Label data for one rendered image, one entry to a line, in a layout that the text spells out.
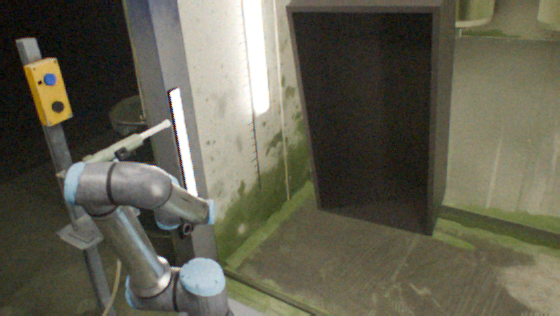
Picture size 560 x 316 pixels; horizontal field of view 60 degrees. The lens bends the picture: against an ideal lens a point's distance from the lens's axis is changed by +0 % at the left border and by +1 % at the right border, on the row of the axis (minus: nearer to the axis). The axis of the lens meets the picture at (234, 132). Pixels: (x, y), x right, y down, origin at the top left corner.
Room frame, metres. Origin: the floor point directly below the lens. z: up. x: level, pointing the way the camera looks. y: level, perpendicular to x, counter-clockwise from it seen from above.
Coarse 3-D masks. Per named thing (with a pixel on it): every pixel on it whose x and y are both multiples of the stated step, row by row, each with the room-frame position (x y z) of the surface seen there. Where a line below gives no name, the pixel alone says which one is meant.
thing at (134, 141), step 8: (168, 120) 1.99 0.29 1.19; (152, 128) 1.93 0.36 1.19; (160, 128) 1.94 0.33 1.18; (136, 136) 1.84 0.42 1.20; (144, 136) 1.87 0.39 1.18; (120, 144) 1.77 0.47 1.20; (128, 144) 1.79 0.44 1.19; (136, 144) 1.82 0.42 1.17; (104, 152) 1.71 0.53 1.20; (112, 152) 1.72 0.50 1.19; (88, 160) 1.66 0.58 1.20; (96, 160) 1.66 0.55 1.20; (104, 160) 1.69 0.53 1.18
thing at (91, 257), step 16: (32, 48) 1.91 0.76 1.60; (32, 96) 1.92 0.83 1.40; (48, 128) 1.90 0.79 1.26; (48, 144) 1.92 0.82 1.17; (64, 144) 1.93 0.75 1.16; (64, 160) 1.91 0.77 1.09; (80, 208) 1.91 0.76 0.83; (96, 256) 1.92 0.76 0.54; (96, 272) 1.90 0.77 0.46; (96, 288) 1.90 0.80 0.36; (112, 304) 1.93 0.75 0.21
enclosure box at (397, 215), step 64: (320, 0) 1.96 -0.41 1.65; (384, 0) 1.82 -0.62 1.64; (448, 0) 1.79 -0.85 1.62; (320, 64) 2.28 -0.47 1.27; (384, 64) 2.19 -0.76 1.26; (448, 64) 1.90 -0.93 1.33; (320, 128) 2.26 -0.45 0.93; (384, 128) 2.26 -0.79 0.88; (448, 128) 2.04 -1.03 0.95; (320, 192) 2.24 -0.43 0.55; (384, 192) 2.22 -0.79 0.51
